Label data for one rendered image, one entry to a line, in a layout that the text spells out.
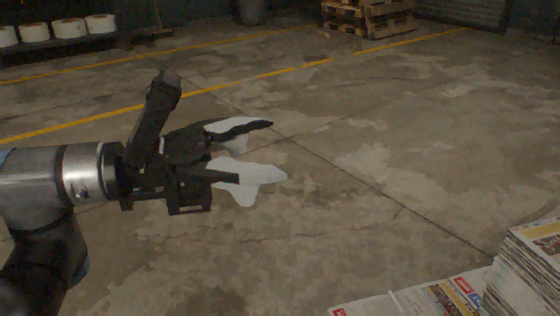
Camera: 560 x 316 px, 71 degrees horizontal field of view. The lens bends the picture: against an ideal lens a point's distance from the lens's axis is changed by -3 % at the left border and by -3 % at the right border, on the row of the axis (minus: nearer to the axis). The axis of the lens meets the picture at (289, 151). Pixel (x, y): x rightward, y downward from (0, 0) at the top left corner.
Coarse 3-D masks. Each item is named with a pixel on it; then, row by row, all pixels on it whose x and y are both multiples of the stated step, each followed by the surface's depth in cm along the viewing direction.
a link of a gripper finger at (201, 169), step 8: (176, 168) 45; (184, 168) 45; (192, 168) 45; (200, 168) 45; (184, 176) 45; (192, 176) 44; (200, 176) 44; (208, 176) 44; (216, 176) 44; (224, 176) 44; (232, 176) 44; (200, 184) 45
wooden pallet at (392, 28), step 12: (372, 0) 605; (384, 0) 623; (408, 0) 645; (372, 12) 589; (384, 12) 607; (408, 12) 663; (372, 24) 606; (396, 24) 648; (408, 24) 649; (372, 36) 601; (384, 36) 612
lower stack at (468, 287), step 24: (408, 288) 111; (432, 288) 111; (456, 288) 111; (480, 288) 111; (336, 312) 104; (360, 312) 104; (384, 312) 104; (408, 312) 104; (432, 312) 104; (456, 312) 104
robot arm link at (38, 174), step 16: (0, 160) 43; (16, 160) 44; (32, 160) 44; (48, 160) 44; (0, 176) 43; (16, 176) 43; (32, 176) 43; (48, 176) 44; (0, 192) 43; (16, 192) 43; (32, 192) 44; (48, 192) 44; (64, 192) 44; (0, 208) 44; (16, 208) 44; (32, 208) 45; (48, 208) 46; (64, 208) 48; (16, 224) 45; (32, 224) 45; (48, 224) 47
